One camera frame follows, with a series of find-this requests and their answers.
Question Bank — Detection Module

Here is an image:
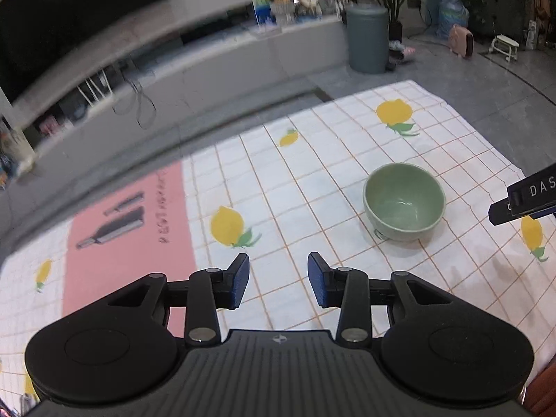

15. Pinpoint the black router cable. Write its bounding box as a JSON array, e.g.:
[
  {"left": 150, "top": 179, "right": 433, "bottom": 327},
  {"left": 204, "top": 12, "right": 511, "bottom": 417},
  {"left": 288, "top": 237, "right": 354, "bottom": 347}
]
[{"left": 111, "top": 62, "right": 158, "bottom": 130}]

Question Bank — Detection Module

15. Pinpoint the blue water jug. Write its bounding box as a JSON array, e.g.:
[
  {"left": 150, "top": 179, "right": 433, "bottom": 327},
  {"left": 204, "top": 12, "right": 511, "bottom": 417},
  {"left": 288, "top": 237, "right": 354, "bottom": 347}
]
[{"left": 436, "top": 0, "right": 469, "bottom": 40}]

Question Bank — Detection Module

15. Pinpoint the checked lemon tablecloth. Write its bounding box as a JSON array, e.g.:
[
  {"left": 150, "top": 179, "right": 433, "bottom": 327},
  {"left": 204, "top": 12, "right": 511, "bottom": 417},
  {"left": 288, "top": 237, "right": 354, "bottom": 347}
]
[{"left": 1, "top": 81, "right": 555, "bottom": 412}]

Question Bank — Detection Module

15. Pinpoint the green ceramic bowl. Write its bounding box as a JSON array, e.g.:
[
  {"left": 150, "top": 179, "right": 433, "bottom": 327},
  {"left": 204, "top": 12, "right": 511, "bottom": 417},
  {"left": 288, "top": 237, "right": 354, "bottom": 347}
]
[{"left": 363, "top": 163, "right": 447, "bottom": 242}]

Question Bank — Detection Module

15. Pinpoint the black television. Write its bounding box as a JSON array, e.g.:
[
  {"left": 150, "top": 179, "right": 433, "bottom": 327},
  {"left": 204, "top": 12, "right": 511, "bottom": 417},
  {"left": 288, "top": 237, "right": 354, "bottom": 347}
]
[{"left": 1, "top": 0, "right": 159, "bottom": 103}]

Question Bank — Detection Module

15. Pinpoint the white step stool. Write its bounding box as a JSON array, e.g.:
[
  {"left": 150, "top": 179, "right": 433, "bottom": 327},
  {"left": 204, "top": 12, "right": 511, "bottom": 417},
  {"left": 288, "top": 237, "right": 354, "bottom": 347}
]
[{"left": 488, "top": 35, "right": 519, "bottom": 63}]

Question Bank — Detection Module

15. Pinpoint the grey-green trash bin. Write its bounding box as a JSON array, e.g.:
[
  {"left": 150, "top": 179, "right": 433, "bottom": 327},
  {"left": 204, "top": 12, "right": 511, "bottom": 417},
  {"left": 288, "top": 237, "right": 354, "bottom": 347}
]
[{"left": 346, "top": 4, "right": 389, "bottom": 74}]

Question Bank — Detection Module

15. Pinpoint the pink space heater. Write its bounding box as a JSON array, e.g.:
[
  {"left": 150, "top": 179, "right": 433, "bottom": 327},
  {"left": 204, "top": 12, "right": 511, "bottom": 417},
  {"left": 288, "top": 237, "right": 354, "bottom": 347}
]
[{"left": 449, "top": 24, "right": 474, "bottom": 58}]

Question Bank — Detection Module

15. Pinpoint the white wifi router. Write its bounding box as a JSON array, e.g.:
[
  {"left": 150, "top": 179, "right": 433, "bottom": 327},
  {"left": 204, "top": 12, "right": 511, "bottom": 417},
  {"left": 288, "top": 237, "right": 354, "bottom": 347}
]
[{"left": 76, "top": 69, "right": 114, "bottom": 108}]

